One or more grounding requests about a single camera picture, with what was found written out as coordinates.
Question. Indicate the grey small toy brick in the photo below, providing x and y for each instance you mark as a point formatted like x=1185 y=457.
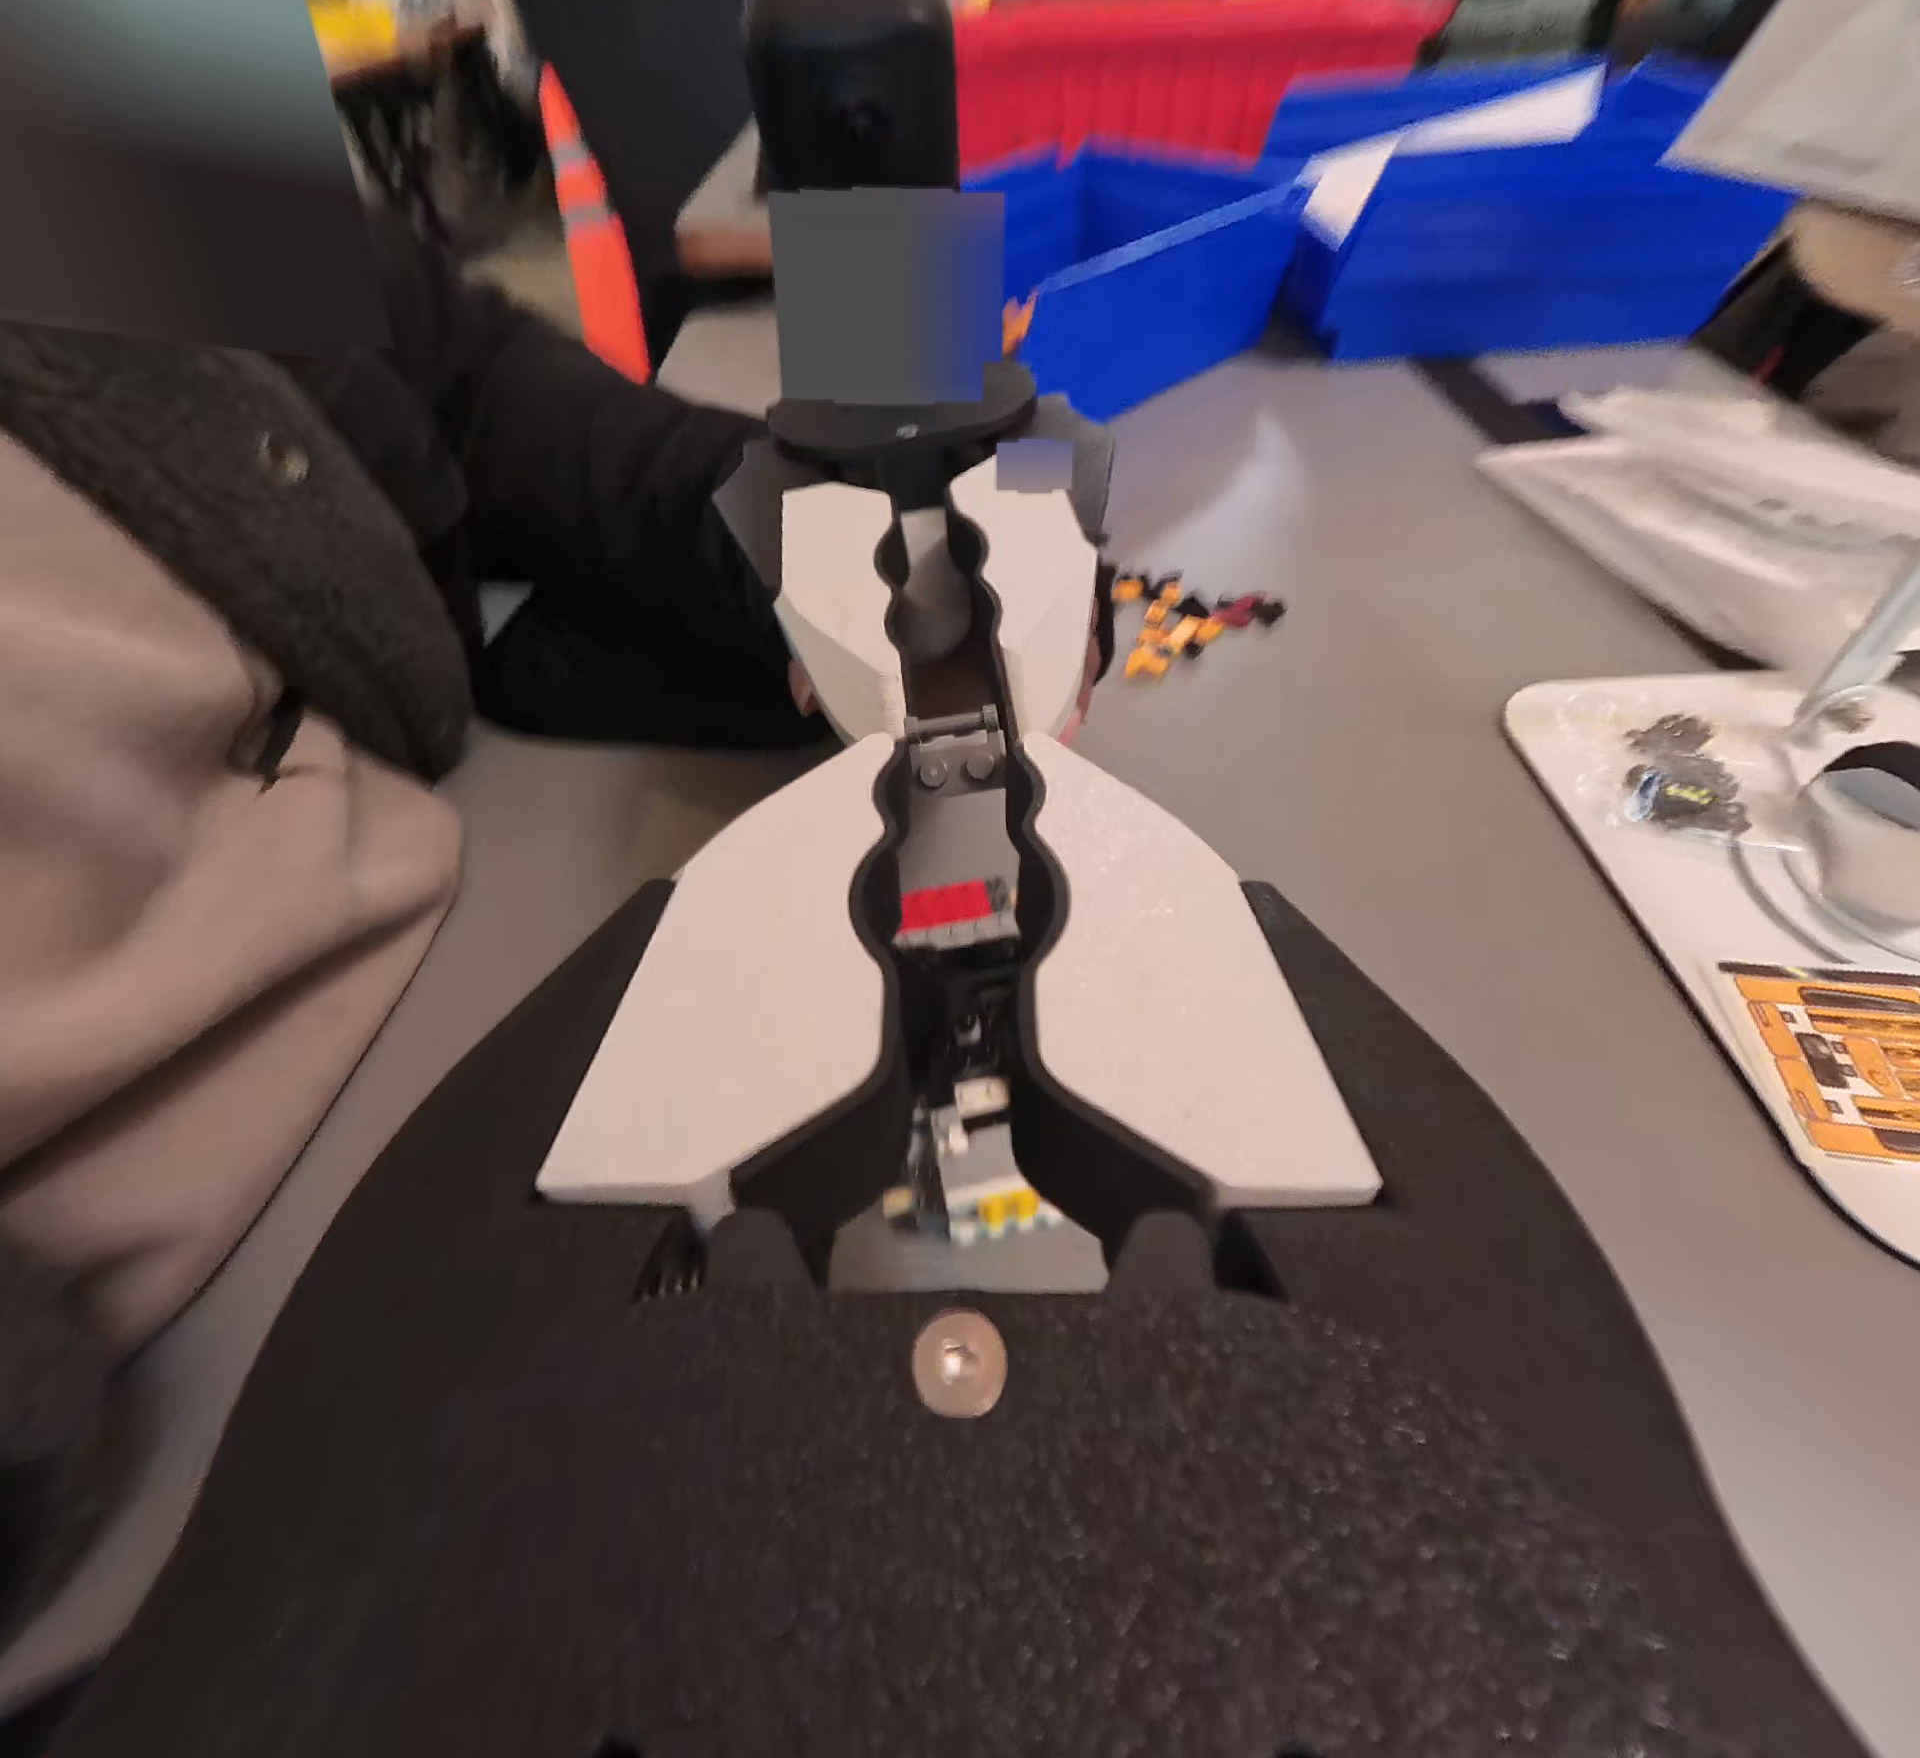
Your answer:
x=952 y=752

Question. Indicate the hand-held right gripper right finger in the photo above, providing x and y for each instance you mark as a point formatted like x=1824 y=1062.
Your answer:
x=1185 y=1022

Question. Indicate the clear plastic parts bag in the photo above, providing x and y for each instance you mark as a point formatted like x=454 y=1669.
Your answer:
x=1689 y=777

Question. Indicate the orange toy brick cluster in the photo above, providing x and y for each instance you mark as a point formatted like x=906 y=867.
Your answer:
x=1021 y=321

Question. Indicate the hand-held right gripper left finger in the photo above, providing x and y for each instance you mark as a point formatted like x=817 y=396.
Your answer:
x=750 y=1008

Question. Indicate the nested blue storage bins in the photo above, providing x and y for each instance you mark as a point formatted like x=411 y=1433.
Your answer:
x=1501 y=259

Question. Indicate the grey black-edged plastic part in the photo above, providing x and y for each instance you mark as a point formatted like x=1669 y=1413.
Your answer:
x=1868 y=800

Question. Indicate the red storage bin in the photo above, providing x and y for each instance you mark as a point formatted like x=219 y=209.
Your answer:
x=1201 y=63

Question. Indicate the toy brick car chassis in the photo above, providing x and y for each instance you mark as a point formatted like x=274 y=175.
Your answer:
x=961 y=912

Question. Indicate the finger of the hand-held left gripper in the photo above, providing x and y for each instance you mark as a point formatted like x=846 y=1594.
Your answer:
x=1043 y=589
x=833 y=589

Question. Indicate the orange sticker sheet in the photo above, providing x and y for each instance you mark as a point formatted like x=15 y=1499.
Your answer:
x=1830 y=1062

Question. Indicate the book stand with white base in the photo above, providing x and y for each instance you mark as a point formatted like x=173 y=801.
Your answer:
x=1621 y=917

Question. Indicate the open instruction booklet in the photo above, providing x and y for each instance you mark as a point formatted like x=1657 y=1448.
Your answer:
x=1830 y=63

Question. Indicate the person's left hand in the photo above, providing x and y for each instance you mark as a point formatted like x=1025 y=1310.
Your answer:
x=1099 y=634

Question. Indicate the person's torso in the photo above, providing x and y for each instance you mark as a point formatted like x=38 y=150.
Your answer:
x=180 y=813

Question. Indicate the orange traffic cone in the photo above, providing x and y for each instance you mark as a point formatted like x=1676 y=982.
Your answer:
x=594 y=229

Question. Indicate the grey desk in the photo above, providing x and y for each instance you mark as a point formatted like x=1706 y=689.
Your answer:
x=1349 y=739

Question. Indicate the white paper sheet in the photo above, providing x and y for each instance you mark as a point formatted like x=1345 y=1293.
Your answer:
x=1501 y=115
x=1349 y=191

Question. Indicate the pile of small toy bricks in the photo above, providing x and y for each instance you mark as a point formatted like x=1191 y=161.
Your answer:
x=1201 y=618

